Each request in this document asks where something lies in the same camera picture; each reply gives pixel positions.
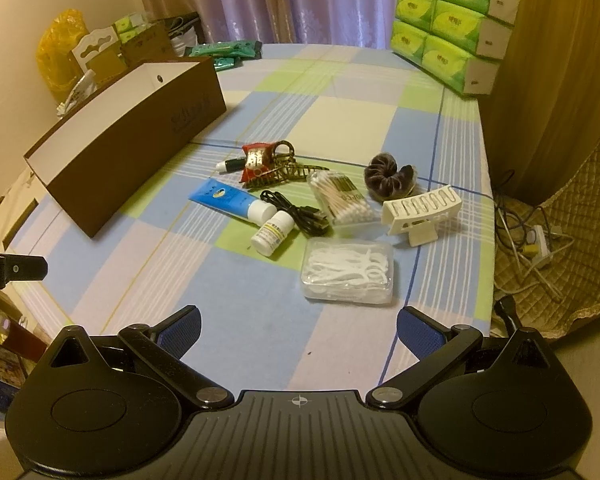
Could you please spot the cotton swab packet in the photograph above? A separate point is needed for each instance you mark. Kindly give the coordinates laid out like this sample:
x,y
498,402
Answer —
x,y
341,201

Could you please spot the blue cream tube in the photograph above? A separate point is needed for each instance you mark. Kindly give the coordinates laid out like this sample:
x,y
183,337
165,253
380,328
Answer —
x,y
236,202

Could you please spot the leopard hair claw clip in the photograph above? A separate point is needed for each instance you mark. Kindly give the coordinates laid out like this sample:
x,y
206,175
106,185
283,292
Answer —
x,y
286,168

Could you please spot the white power strip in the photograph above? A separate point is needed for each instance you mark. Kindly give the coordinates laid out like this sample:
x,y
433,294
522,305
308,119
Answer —
x,y
536,248

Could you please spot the white pill bottle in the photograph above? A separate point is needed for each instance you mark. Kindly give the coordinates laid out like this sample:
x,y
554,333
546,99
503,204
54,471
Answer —
x,y
272,234

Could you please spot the red candy packet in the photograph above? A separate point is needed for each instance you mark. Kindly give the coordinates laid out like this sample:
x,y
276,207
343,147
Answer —
x,y
259,158

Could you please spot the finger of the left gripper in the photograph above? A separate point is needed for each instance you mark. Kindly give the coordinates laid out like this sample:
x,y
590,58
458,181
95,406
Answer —
x,y
21,268

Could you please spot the yellow plastic bag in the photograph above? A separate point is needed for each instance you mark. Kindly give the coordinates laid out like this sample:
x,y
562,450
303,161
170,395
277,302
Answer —
x,y
54,58

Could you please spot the dark velvet scrunchie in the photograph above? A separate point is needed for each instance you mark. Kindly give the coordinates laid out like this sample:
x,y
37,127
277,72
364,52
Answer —
x,y
386,180

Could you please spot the white hair claw clip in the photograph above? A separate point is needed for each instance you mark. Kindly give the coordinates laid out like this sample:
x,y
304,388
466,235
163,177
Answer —
x,y
417,216

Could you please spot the white paper bag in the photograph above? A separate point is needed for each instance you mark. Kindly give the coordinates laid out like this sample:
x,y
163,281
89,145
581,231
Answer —
x,y
185,31

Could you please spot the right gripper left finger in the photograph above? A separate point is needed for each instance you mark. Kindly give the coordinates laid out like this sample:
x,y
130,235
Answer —
x,y
160,348

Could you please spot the green wet wipe packets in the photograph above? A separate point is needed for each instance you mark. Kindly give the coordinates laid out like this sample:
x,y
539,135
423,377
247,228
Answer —
x,y
227,55

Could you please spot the brown cardboard carton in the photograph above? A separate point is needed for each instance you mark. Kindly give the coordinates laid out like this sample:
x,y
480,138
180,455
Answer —
x,y
109,54

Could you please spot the dark green small tube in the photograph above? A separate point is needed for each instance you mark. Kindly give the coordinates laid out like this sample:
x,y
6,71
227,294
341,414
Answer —
x,y
230,165

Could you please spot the green tissue pack stack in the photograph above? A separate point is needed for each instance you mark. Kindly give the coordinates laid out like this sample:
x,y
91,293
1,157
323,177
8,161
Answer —
x,y
460,42

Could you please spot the clear floss pick box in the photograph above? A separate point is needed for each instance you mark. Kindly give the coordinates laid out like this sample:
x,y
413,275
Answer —
x,y
346,270

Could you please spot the brown cardboard storage box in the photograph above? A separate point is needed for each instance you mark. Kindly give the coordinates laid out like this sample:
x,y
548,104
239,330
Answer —
x,y
95,158

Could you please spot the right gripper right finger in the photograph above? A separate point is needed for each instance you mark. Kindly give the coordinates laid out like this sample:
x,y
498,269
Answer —
x,y
440,352

